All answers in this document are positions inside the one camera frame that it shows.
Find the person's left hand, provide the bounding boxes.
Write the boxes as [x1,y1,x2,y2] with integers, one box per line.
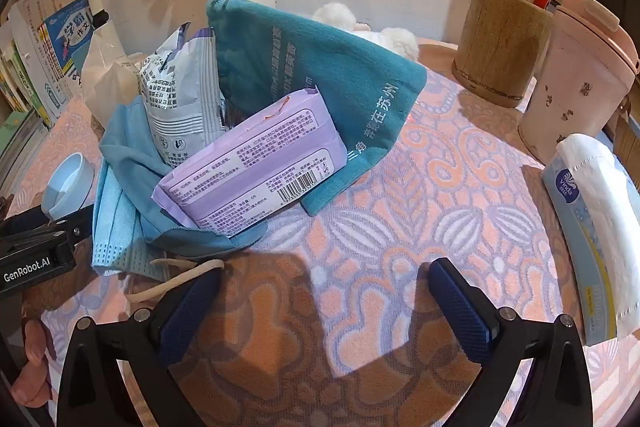
[12,314,58,408]

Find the clear plastic bag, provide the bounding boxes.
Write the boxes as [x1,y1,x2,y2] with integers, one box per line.
[82,34,151,118]

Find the white and purple packet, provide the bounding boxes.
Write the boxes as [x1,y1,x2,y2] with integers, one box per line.
[137,22,228,170]

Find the blue-grey cloth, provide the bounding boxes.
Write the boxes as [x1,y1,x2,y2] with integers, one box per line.
[98,99,266,255]

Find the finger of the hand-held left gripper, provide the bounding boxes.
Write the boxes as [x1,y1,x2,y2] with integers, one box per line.
[49,206,97,259]

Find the blue tissue pack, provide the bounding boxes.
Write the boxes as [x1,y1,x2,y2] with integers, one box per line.
[541,133,640,348]

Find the pink lidded cup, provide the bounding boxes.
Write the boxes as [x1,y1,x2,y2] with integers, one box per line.
[517,0,640,162]

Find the teal drawstring bag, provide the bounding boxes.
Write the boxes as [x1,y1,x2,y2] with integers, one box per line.
[206,0,428,217]

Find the purple wet wipe packet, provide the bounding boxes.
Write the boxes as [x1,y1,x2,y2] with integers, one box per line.
[151,89,348,238]

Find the light blue tape roll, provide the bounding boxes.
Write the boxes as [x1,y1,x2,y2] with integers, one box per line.
[41,153,96,220]

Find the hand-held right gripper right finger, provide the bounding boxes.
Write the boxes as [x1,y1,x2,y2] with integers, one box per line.
[427,257,591,427]

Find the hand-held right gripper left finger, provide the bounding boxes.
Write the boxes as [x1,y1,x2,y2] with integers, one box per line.
[57,264,226,427]

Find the orange patterned tablecloth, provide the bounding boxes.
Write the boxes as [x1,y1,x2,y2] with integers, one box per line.
[0,37,640,427]

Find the white plush toy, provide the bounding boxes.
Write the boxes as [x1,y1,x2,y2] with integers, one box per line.
[311,2,421,62]

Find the row of books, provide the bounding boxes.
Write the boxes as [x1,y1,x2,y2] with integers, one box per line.
[0,0,108,130]

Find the stack of green booklets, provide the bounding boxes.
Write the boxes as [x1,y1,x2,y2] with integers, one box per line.
[0,109,51,170]

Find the light blue face mask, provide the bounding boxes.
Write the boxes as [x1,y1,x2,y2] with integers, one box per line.
[91,159,226,305]

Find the wooden pen holder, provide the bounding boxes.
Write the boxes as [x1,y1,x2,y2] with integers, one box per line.
[451,0,556,108]

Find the brown bag with handle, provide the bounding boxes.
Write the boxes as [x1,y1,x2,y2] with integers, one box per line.
[612,97,640,168]

